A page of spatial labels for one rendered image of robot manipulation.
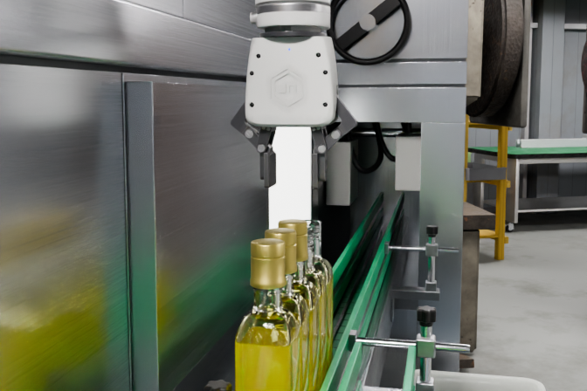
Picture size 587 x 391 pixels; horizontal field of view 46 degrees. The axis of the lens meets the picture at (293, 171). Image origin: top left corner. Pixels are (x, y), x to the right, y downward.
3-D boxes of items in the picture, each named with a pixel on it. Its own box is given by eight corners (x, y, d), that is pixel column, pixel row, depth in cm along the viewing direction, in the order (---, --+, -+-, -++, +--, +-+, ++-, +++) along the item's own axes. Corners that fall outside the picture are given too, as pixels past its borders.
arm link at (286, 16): (242, 3, 75) (242, 31, 75) (323, 0, 73) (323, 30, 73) (262, 12, 83) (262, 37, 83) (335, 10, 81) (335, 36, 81)
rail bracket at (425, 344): (350, 382, 103) (351, 300, 101) (467, 393, 99) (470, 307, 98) (348, 391, 100) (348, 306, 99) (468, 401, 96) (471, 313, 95)
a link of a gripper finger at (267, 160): (242, 129, 79) (243, 188, 80) (269, 129, 78) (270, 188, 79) (250, 127, 82) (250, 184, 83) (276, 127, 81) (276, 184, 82)
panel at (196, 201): (300, 237, 162) (300, 90, 158) (312, 238, 161) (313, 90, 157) (133, 403, 74) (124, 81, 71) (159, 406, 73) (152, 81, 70)
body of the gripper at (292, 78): (239, 24, 76) (240, 127, 77) (332, 21, 73) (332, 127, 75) (257, 30, 83) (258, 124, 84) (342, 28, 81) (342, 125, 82)
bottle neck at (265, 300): (258, 302, 72) (257, 257, 71) (286, 305, 71) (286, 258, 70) (249, 311, 69) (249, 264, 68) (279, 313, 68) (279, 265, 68)
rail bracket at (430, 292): (384, 315, 167) (385, 222, 165) (456, 319, 164) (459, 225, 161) (383, 321, 162) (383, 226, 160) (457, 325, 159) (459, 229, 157)
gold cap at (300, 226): (280, 254, 83) (280, 217, 82) (310, 256, 82) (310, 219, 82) (273, 261, 79) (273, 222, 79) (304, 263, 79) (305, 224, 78)
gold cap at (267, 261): (286, 289, 68) (286, 244, 67) (250, 289, 68) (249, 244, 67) (285, 279, 71) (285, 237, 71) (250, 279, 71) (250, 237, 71)
